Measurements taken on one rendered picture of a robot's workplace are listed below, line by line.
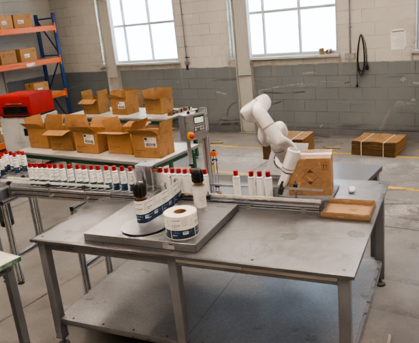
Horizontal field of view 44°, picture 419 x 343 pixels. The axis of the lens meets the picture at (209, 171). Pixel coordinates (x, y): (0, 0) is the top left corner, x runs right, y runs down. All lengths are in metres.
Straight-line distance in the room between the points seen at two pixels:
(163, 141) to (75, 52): 7.13
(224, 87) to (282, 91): 1.19
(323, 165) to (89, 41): 8.83
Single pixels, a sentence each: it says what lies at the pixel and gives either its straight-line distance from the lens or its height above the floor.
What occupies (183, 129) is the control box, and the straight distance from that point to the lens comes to 3.72.
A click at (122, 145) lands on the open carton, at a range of 5.73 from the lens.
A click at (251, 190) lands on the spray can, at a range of 3.60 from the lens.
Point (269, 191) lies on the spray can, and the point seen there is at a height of 0.95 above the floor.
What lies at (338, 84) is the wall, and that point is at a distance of 8.89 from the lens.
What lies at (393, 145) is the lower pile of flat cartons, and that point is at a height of 0.17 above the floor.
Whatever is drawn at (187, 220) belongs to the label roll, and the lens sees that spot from 3.06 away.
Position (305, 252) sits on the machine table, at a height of 0.83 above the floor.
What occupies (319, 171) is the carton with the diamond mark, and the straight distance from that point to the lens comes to 3.69.
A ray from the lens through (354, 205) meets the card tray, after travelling 3.60.
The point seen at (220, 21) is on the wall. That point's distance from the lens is 9.76.
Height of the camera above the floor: 2.12
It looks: 17 degrees down
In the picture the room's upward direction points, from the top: 6 degrees counter-clockwise
